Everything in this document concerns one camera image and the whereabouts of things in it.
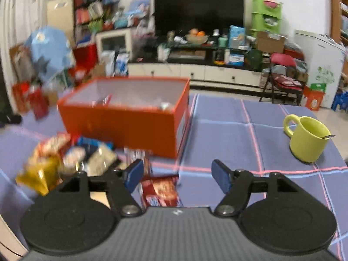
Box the blue printed cloth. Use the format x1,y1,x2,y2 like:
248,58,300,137
24,27,76,80

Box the brown striped snack packet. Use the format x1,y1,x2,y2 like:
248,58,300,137
124,147,152,175

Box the fruit bowl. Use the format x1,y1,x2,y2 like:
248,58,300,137
185,28,210,44

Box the dark green bag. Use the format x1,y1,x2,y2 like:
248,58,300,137
244,48,263,70

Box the wooden shelf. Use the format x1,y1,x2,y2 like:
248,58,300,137
330,0,348,45

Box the red folding chair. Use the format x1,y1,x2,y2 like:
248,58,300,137
259,53,304,106

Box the dark blue snack packet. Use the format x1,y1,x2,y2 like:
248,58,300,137
77,136,114,151

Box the brown cardboard box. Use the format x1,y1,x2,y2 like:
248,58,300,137
256,31,286,54

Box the beige standing air conditioner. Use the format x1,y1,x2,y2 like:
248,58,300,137
47,0,74,34

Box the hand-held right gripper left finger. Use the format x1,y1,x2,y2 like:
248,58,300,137
53,158,144,218

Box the red storage box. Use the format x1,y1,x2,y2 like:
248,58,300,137
73,43,99,69

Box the orange green carton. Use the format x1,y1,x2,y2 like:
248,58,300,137
304,83,327,111

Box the green plastic shelf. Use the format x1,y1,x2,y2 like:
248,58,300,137
251,0,283,37

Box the white framed cabinet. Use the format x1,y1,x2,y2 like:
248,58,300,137
96,29,133,61

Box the brown cookie snack packet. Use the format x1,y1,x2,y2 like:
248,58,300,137
140,176,182,207

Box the black television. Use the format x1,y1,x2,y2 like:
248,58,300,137
154,0,245,36

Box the green mug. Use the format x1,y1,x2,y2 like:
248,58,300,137
283,114,332,163

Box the blue white tissue pack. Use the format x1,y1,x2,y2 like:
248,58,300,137
227,54,245,66

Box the beige snack packet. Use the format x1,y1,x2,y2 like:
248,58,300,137
86,144,119,175

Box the yellow snack packet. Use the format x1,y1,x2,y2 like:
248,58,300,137
16,156,60,197

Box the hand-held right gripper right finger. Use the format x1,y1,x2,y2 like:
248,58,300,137
211,159,303,216

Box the white curtain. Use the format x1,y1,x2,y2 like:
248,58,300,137
0,0,50,60

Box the orange cardboard box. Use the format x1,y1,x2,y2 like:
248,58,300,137
57,77,191,159

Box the white TV cabinet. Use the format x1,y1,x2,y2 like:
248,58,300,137
128,46,265,89

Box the dark bookshelf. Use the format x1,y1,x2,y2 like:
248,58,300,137
72,0,115,44

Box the orange white snack packet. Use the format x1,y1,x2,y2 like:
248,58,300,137
34,133,72,165

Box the white small refrigerator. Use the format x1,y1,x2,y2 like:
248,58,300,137
294,29,346,110

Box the white blue packages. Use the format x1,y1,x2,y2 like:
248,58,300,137
100,50,130,77

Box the white round snack packet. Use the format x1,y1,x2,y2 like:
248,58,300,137
63,146,87,167

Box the blue printed pack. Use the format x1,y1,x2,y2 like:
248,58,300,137
228,25,247,49

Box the blue plastic stool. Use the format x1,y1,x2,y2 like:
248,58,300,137
332,91,348,112

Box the red cartons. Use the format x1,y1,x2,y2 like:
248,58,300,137
12,81,50,120

